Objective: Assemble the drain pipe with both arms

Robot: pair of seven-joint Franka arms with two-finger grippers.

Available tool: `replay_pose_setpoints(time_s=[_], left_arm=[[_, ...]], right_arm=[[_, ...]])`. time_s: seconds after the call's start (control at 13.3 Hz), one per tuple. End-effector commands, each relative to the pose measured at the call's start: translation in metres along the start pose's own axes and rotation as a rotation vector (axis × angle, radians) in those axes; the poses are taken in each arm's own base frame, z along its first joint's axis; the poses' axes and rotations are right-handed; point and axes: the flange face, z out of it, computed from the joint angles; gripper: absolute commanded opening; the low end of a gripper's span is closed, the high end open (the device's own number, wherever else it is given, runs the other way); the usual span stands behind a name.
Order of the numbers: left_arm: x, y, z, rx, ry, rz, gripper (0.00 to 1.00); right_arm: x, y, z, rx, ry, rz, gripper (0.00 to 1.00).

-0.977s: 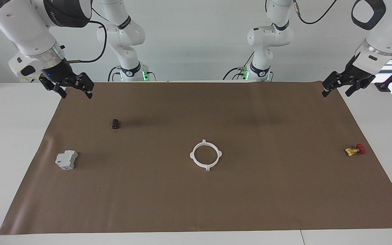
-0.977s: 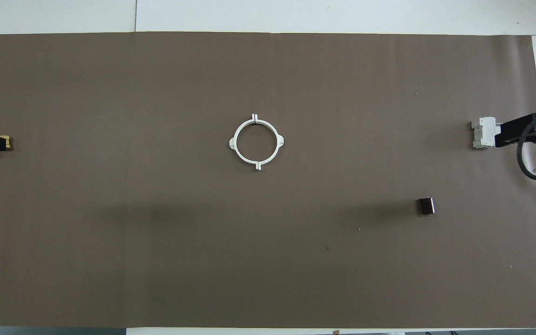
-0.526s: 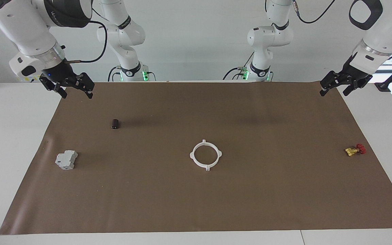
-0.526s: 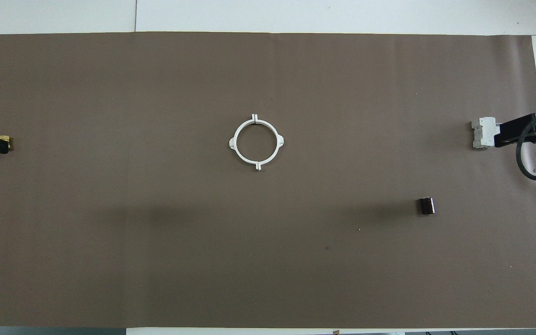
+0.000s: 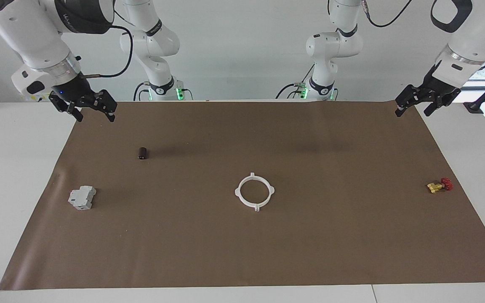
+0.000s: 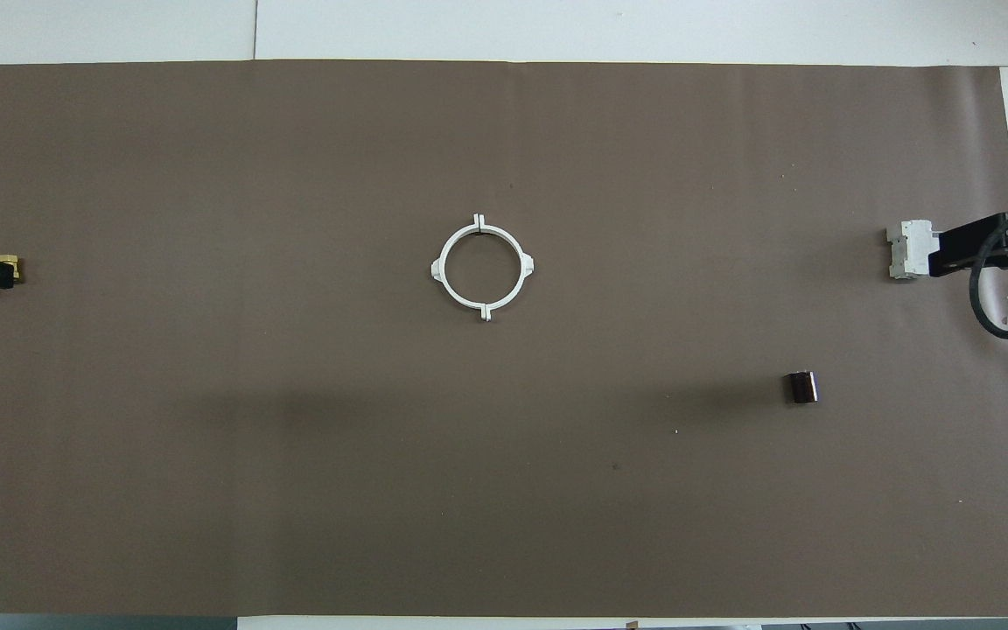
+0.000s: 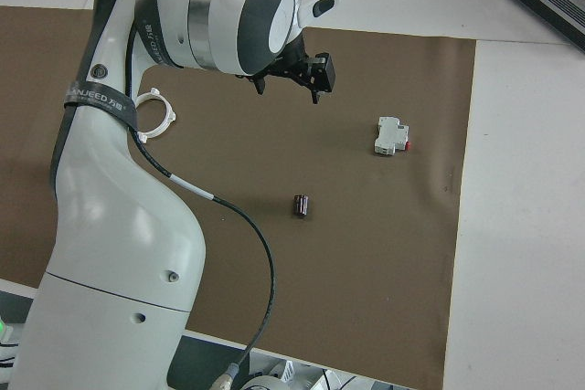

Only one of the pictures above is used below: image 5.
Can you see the brown paper table mat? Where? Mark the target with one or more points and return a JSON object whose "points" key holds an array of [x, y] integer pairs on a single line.
{"points": [[246, 252]]}

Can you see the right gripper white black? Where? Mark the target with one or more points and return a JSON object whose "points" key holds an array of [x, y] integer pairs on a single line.
{"points": [[74, 90]]}

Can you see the grey circuit breaker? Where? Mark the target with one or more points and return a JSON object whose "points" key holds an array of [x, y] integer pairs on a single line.
{"points": [[81, 198]]}

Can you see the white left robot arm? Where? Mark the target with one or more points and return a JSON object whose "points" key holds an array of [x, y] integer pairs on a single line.
{"points": [[478, 33]]}

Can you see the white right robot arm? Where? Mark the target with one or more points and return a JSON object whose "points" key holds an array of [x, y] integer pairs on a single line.
{"points": [[27, 29]]}

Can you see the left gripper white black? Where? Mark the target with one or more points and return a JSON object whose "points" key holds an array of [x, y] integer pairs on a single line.
{"points": [[444, 82]]}

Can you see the white wall socket box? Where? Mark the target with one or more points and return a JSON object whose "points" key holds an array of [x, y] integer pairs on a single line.
{"points": [[30, 97]]}

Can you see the dark brown small cylinder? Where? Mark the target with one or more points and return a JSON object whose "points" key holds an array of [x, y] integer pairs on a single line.
{"points": [[142, 153]]}

